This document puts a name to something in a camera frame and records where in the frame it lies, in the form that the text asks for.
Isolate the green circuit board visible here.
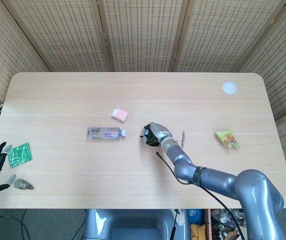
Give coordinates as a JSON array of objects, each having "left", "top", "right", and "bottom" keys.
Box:
[{"left": 7, "top": 142, "right": 33, "bottom": 168}]

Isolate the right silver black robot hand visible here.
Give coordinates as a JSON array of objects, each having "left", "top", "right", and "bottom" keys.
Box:
[{"left": 139, "top": 121, "right": 174, "bottom": 148}]

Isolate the grey robot torso base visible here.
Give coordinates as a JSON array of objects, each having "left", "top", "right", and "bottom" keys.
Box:
[{"left": 84, "top": 208, "right": 191, "bottom": 240}]

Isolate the white perforated plate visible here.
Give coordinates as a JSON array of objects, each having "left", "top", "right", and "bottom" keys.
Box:
[{"left": 174, "top": 209, "right": 186, "bottom": 228}]

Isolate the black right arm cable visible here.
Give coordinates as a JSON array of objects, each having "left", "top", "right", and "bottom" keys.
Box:
[{"left": 155, "top": 148, "right": 249, "bottom": 240}]

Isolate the green snack packet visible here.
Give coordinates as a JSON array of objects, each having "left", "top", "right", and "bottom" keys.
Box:
[{"left": 214, "top": 127, "right": 241, "bottom": 150}]

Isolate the blue package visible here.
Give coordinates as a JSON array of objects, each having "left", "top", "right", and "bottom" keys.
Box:
[{"left": 188, "top": 208, "right": 204, "bottom": 225}]

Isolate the olive brown metal fitting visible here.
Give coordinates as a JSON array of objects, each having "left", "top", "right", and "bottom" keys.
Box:
[{"left": 13, "top": 178, "right": 35, "bottom": 190}]

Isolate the crate of assorted clutter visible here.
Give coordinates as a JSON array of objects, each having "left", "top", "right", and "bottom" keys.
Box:
[{"left": 204, "top": 208, "right": 246, "bottom": 240}]

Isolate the yellow cloth bag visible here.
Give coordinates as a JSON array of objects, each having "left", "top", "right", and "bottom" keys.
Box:
[{"left": 189, "top": 223, "right": 209, "bottom": 240}]

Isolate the black floor cable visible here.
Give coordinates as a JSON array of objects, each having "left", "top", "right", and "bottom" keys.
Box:
[{"left": 0, "top": 209, "right": 32, "bottom": 240}]

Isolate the clear plastic water bottle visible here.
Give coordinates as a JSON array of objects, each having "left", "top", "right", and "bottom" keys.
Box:
[{"left": 86, "top": 126, "right": 128, "bottom": 141}]

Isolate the white round grommet cap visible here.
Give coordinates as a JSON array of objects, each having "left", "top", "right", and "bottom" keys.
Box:
[{"left": 222, "top": 81, "right": 239, "bottom": 95}]

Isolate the pink tissue pack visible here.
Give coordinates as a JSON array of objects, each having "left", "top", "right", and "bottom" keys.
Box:
[{"left": 110, "top": 106, "right": 131, "bottom": 124}]

